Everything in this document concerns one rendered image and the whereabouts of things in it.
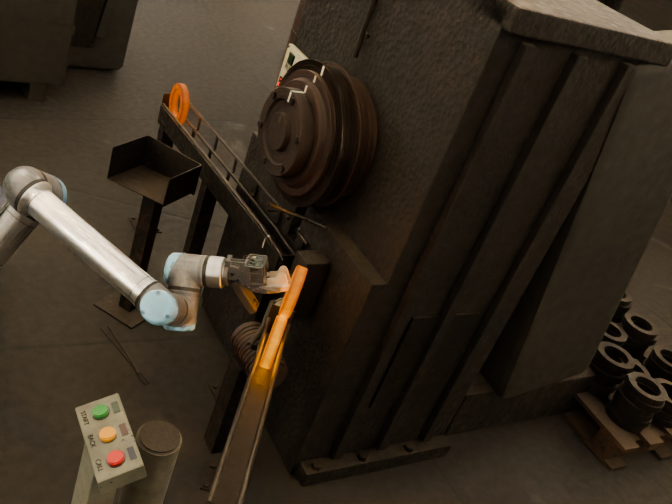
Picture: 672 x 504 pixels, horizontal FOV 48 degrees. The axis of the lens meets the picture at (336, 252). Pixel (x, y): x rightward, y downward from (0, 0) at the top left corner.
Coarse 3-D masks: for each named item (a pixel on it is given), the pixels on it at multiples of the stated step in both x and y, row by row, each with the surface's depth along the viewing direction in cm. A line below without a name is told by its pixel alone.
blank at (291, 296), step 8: (296, 272) 211; (304, 272) 212; (296, 280) 209; (304, 280) 210; (296, 288) 209; (288, 296) 208; (296, 296) 209; (288, 304) 209; (280, 312) 212; (288, 312) 211
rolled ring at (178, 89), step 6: (180, 84) 335; (174, 90) 340; (180, 90) 333; (186, 90) 333; (174, 96) 343; (180, 96) 333; (186, 96) 332; (174, 102) 344; (180, 102) 333; (186, 102) 332; (174, 108) 344; (180, 108) 333; (186, 108) 332; (174, 114) 343; (180, 114) 333; (186, 114) 334; (174, 120) 339; (180, 120) 335
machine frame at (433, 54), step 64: (320, 0) 260; (384, 0) 230; (448, 0) 206; (512, 0) 189; (576, 0) 229; (384, 64) 230; (448, 64) 206; (512, 64) 198; (576, 64) 206; (384, 128) 231; (448, 128) 207; (512, 128) 214; (576, 128) 227; (256, 192) 290; (384, 192) 231; (448, 192) 218; (512, 192) 227; (576, 192) 247; (384, 256) 232; (448, 256) 236; (512, 256) 252; (320, 320) 252; (384, 320) 241; (448, 320) 253; (320, 384) 253; (384, 384) 262; (448, 384) 283; (320, 448) 270; (384, 448) 285; (448, 448) 302
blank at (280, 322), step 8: (280, 320) 212; (272, 328) 209; (280, 328) 210; (272, 336) 208; (280, 336) 208; (272, 344) 208; (264, 352) 208; (272, 352) 208; (264, 360) 209; (272, 360) 209
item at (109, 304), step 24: (120, 144) 281; (144, 144) 295; (120, 168) 288; (144, 168) 298; (168, 168) 296; (192, 168) 290; (144, 192) 282; (168, 192) 275; (192, 192) 293; (144, 216) 292; (144, 240) 297; (144, 264) 305; (120, 312) 313
